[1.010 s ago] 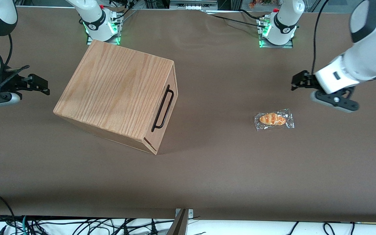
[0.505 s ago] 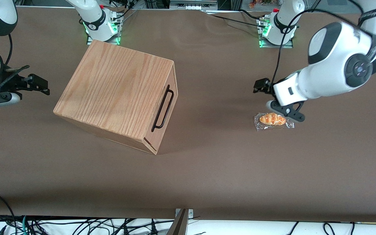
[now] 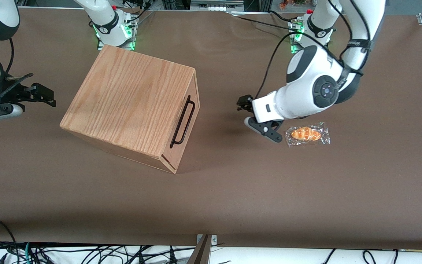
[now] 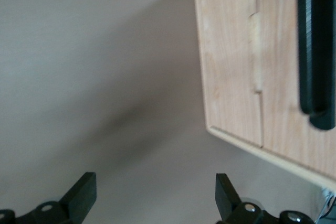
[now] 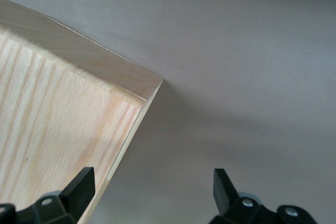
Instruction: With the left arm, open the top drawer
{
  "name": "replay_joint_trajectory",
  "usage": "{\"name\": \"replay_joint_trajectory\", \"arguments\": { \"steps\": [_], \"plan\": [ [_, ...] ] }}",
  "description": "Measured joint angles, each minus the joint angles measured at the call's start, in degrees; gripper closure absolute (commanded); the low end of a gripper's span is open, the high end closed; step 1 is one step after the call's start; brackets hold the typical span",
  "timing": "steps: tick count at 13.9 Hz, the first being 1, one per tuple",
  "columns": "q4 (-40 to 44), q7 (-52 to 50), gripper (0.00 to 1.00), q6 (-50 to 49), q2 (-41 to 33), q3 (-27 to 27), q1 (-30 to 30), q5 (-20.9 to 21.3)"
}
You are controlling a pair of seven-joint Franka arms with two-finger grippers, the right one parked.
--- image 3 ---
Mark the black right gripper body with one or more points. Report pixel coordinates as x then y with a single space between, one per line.
13 93

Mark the wooden drawer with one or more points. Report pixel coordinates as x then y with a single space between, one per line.
191 121

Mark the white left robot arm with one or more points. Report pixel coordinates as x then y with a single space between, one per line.
313 84

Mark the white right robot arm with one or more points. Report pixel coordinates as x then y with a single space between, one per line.
104 25

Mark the light wooden drawer cabinet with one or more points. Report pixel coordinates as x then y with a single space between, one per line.
130 99

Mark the plastic wrapped bread roll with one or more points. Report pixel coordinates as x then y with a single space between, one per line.
306 134

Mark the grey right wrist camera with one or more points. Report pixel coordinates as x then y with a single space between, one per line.
2 112

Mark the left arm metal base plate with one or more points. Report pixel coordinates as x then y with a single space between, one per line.
308 49

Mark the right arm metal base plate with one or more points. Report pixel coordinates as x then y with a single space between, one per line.
123 46

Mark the grey metal frame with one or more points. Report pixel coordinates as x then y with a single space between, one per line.
216 5

